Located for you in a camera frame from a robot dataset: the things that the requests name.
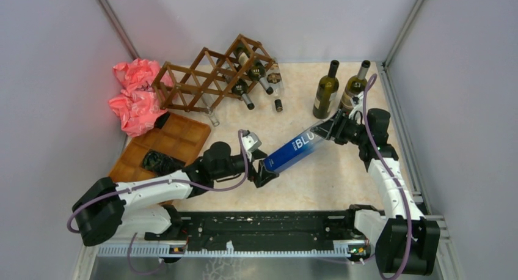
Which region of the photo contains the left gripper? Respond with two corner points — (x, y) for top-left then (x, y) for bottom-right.
(213, 149), (279, 187)

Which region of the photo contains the blue square glass bottle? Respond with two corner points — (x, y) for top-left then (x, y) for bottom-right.
(263, 127), (324, 174)

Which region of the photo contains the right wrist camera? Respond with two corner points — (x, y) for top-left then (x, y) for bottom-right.
(349, 94), (364, 120)

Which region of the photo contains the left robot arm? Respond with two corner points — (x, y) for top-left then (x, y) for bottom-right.
(67, 138), (267, 246)

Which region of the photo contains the dark wine bottle back left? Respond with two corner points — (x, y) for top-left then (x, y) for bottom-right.
(312, 60), (340, 119)

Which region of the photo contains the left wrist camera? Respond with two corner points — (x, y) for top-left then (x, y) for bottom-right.
(241, 130), (262, 153)

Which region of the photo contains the wooden compartment tray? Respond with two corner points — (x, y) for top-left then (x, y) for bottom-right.
(108, 113), (211, 182)

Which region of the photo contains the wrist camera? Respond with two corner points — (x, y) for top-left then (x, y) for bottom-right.
(241, 130), (262, 153)
(349, 94), (364, 120)

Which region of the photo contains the dark green wine bottle front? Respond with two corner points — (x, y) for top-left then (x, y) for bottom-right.
(216, 59), (255, 110)

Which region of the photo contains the rolled dark belt upper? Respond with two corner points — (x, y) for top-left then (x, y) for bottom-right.
(141, 150), (185, 176)

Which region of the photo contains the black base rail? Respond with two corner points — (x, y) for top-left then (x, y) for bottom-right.
(87, 210), (450, 259)

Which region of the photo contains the clear labelled liquor bottle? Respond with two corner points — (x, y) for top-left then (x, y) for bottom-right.
(266, 62), (284, 112)

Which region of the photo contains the pink plastic bag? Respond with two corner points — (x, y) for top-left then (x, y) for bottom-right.
(108, 58), (166, 138)

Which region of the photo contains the brown wooden wine rack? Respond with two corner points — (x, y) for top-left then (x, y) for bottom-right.
(151, 34), (274, 113)

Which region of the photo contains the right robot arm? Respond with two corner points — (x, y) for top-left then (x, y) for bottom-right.
(310, 108), (440, 276)

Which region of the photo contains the dark wine bottle back right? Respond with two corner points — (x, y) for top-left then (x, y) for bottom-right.
(338, 60), (371, 112)

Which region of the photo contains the clear glass bottle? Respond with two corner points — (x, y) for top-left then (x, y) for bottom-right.
(201, 94), (220, 127)

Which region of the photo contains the dark green wine bottle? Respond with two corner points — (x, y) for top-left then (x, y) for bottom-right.
(233, 43), (274, 95)
(216, 59), (255, 110)

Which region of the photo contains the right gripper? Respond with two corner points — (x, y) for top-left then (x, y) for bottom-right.
(311, 108), (370, 146)

